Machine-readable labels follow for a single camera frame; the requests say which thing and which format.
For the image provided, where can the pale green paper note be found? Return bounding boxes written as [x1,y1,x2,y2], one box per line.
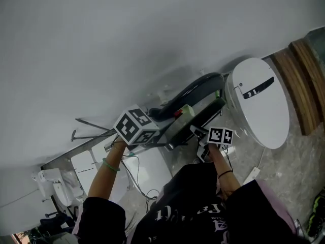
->
[177,104,196,123]

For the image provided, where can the person's black printed shirt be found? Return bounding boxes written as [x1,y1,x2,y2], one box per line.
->
[76,161,305,244]

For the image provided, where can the green black sneaker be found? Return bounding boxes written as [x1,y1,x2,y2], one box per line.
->
[306,189,325,238]

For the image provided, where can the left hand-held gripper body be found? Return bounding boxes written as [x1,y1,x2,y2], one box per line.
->
[113,105,169,147]

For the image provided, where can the white toilet with tank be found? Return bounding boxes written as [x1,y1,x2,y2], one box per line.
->
[90,141,174,197]

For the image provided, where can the person's left forearm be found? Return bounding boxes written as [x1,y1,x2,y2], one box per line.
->
[87,136,129,200]

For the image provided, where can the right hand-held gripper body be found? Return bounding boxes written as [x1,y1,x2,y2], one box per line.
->
[197,127,234,163]

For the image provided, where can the white toilet power cable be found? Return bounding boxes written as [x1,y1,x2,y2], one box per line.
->
[257,146,266,169]

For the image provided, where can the small white toilet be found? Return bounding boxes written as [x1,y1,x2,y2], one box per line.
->
[37,168,84,207]

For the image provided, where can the black metal rod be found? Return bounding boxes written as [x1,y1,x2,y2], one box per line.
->
[70,129,115,142]
[75,118,118,134]

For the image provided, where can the wooden steps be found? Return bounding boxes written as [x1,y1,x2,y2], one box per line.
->
[269,38,325,136]

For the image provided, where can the green bead bracelet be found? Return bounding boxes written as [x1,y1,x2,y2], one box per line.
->
[102,158,121,172]

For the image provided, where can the white power strip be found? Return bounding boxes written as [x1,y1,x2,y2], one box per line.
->
[243,167,261,185]

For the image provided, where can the person's right forearm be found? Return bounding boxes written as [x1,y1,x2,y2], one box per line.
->
[208,143,241,200]

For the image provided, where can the white smart toilet black strip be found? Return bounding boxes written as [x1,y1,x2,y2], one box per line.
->
[224,57,290,150]

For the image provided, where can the black folding chair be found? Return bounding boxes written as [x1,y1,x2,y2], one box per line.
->
[148,72,228,151]

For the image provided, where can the thin black cable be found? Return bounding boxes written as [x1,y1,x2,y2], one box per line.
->
[120,155,159,213]

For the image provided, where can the plain white smart toilet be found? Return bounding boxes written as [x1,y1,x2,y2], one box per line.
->
[70,150,131,204]

